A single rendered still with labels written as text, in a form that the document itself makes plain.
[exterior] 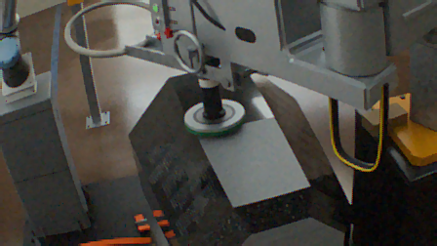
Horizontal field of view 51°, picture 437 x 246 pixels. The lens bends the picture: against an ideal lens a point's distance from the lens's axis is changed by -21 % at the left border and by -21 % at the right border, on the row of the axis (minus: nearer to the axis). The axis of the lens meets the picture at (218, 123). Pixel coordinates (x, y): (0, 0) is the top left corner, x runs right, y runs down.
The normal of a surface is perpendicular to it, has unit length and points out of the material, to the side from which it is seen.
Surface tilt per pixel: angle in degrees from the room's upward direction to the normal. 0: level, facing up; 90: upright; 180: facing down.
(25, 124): 90
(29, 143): 90
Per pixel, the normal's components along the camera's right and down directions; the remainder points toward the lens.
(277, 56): -0.73, 0.41
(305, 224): 0.22, 0.46
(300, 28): 0.66, 0.29
